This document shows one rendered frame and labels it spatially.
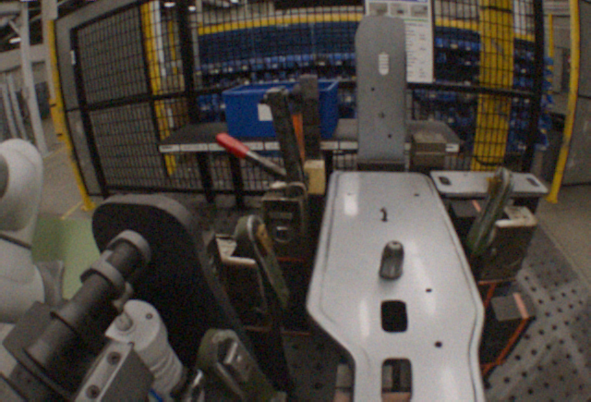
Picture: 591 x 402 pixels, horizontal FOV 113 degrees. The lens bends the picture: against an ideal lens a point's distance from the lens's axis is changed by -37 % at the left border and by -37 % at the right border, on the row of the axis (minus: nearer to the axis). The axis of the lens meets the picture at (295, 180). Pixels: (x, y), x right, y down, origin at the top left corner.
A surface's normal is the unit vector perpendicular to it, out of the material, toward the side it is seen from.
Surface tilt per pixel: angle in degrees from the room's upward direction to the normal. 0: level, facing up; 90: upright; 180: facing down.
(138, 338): 0
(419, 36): 90
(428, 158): 89
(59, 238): 42
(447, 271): 0
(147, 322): 0
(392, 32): 90
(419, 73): 90
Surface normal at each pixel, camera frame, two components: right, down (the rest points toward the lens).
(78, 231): -0.08, -0.38
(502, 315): -0.07, -0.90
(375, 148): -0.17, 0.43
